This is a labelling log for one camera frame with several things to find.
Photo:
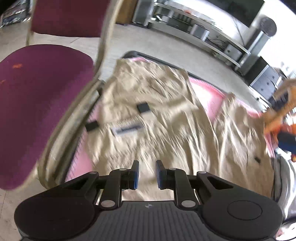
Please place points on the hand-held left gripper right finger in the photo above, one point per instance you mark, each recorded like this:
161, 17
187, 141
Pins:
159, 175

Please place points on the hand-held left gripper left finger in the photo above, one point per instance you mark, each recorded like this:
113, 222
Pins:
136, 175

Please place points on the beige pants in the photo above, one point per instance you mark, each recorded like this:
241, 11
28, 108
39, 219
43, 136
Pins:
161, 115

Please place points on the pink mat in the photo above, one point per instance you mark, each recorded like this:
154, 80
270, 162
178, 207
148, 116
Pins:
208, 95

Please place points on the maroon upholstered chair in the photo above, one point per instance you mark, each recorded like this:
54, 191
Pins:
39, 97

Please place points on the grey patterned cloth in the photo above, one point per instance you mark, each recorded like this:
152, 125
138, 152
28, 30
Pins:
284, 185

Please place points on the orange juice bottle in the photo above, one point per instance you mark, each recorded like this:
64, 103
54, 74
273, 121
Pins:
285, 139

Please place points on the grey drawer cabinet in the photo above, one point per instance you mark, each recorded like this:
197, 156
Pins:
266, 78

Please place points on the small silver box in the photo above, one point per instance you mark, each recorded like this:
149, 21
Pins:
200, 31
234, 52

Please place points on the tan jacket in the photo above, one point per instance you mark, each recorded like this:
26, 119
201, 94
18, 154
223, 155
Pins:
286, 88

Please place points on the white television stand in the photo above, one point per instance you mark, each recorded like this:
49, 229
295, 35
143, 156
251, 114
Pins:
215, 30

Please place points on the silver tower speaker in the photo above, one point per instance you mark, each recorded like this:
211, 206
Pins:
254, 51
143, 11

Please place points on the brown wooden cabinet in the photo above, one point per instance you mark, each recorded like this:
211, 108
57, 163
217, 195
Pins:
127, 11

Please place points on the black flat television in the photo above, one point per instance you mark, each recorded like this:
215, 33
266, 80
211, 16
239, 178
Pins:
240, 9

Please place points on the round black disc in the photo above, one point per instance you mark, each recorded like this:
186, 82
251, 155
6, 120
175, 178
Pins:
268, 25

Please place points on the stack of printed papers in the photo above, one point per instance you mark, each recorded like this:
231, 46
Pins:
13, 11

